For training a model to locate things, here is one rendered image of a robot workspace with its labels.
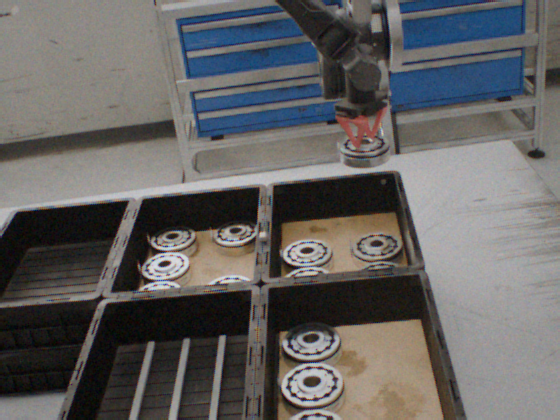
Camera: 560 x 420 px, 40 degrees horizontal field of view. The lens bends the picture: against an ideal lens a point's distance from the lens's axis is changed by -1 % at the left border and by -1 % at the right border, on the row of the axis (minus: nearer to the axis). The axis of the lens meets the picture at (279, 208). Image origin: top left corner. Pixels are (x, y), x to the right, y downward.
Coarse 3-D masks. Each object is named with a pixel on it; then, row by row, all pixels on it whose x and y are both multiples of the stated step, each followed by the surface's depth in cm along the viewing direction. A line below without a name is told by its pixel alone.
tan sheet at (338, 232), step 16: (288, 224) 178; (304, 224) 177; (320, 224) 177; (336, 224) 176; (352, 224) 175; (368, 224) 174; (384, 224) 173; (288, 240) 172; (320, 240) 171; (336, 240) 170; (352, 240) 169; (400, 240) 166; (336, 256) 164
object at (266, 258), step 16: (336, 176) 174; (352, 176) 173; (368, 176) 173; (400, 176) 171; (272, 192) 172; (400, 192) 164; (416, 240) 147; (416, 256) 143; (336, 272) 141; (352, 272) 141; (368, 272) 140
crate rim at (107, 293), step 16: (176, 192) 177; (192, 192) 176; (208, 192) 176; (224, 192) 176; (128, 224) 167; (128, 240) 161; (256, 240) 154; (256, 256) 149; (112, 272) 151; (256, 272) 144; (160, 288) 144; (176, 288) 143; (192, 288) 142; (208, 288) 142
